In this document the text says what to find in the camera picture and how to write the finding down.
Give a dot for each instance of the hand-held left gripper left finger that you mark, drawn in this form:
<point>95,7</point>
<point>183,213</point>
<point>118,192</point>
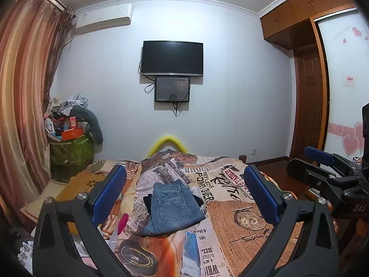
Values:
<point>111,192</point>

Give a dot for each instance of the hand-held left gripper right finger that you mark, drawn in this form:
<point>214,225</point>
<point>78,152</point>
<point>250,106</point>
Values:
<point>261,193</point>

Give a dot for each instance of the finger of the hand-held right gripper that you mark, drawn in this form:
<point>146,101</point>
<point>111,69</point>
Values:
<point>318,154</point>
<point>311,176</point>

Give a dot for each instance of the blue denim pants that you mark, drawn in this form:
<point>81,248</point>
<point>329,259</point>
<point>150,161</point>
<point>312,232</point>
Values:
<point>170,207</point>

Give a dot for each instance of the printed blanket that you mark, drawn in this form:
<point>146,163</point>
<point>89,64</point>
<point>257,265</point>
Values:
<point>230,196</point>

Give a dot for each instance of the magenta cloth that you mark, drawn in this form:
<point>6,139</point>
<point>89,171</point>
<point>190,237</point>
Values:
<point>123,222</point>

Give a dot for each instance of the wooden baseboard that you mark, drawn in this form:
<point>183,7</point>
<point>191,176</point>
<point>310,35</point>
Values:
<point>271,161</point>

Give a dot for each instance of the tan cushion mat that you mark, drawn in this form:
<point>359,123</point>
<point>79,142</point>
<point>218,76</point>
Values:
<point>77,184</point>

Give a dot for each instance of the black cloth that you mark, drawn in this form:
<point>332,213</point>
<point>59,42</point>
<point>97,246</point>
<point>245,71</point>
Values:
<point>147,205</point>

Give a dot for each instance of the white heart wardrobe door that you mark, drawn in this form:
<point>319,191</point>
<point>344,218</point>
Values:
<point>340,106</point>

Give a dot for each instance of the brown wooden door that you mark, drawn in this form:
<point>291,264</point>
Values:
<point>308,101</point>

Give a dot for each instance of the green patterned bag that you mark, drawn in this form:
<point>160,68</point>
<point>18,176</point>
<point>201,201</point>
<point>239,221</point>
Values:
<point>72,153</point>

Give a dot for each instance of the orange box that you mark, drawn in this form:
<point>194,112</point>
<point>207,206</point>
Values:
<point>72,134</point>

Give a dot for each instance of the grey pillow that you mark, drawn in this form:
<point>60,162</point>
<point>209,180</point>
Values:
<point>93,121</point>

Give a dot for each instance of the yellow foam tube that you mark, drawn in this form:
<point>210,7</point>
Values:
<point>167,139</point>

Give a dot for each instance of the red white sticker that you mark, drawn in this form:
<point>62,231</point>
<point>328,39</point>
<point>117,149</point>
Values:
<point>349,80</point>

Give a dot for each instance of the pile of clothes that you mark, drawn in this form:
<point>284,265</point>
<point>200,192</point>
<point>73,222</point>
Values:
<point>72,102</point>

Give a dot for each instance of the white paper clutter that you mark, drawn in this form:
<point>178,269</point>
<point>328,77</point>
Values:
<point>27,248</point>

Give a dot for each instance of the striped brown curtain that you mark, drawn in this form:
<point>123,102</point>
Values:
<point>23,92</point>

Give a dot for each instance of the wooden wardrobe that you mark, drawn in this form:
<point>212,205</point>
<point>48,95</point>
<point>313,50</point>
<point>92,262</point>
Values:
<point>291,14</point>

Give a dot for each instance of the white air conditioner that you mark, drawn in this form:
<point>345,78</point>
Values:
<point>103,20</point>

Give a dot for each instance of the wooden bed post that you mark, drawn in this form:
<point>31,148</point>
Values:
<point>243,158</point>

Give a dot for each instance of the small wall monitor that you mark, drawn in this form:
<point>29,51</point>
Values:
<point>173,89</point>

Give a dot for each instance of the black wall television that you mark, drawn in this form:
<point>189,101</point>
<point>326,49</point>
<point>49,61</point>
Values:
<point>173,57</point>

